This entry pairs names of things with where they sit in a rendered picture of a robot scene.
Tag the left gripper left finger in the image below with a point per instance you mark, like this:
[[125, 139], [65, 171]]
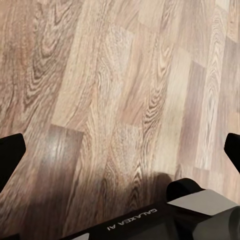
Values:
[[12, 150]]

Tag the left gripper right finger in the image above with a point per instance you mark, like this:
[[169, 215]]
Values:
[[232, 149]]

